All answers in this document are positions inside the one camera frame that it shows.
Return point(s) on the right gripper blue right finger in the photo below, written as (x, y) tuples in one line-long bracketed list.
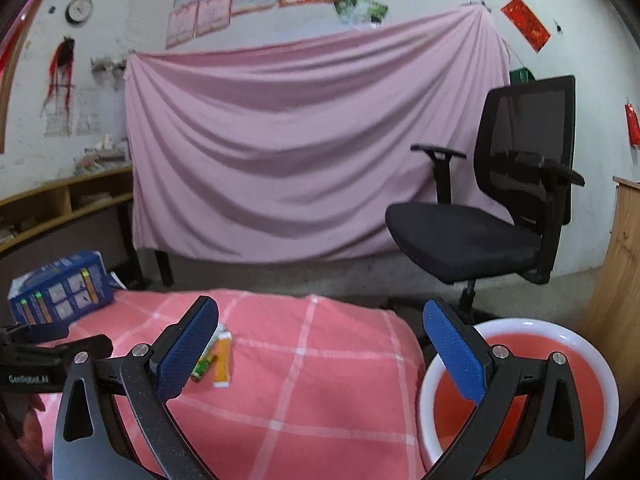
[(549, 441)]

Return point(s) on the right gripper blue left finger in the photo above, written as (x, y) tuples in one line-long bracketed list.
[(91, 440)]

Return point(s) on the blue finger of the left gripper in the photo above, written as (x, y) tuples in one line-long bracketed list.
[(99, 346), (32, 334)]

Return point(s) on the blue cardboard box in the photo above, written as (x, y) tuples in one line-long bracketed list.
[(61, 291)]

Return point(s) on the green battery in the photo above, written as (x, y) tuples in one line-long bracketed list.
[(202, 366)]

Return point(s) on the orange sachet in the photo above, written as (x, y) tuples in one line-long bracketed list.
[(222, 360)]

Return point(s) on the white sachet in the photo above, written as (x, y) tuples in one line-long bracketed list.
[(216, 335)]

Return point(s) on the person's left hand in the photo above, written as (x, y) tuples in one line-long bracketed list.
[(31, 441)]

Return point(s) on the wooden shelf unit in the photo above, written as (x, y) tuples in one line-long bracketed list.
[(89, 212)]

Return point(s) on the wooden cabinet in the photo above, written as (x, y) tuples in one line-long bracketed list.
[(611, 320)]

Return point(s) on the pink checked tablecloth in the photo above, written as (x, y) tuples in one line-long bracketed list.
[(319, 389)]

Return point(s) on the stack of books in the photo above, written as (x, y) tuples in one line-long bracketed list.
[(107, 155)]

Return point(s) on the pink hanging sheet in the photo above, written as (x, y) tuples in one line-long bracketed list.
[(293, 152)]

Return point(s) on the black office chair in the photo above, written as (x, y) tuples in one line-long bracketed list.
[(523, 161)]

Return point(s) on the red hanging ornament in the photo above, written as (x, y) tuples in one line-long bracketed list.
[(633, 125)]

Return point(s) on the green sign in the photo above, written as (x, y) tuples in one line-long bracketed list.
[(521, 76)]

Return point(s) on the red tassel wall decoration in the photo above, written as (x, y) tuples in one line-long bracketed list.
[(60, 72)]

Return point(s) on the round wall clock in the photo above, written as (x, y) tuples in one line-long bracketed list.
[(78, 12)]

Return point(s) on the red paper wall poster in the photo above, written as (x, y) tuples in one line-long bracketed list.
[(525, 20)]

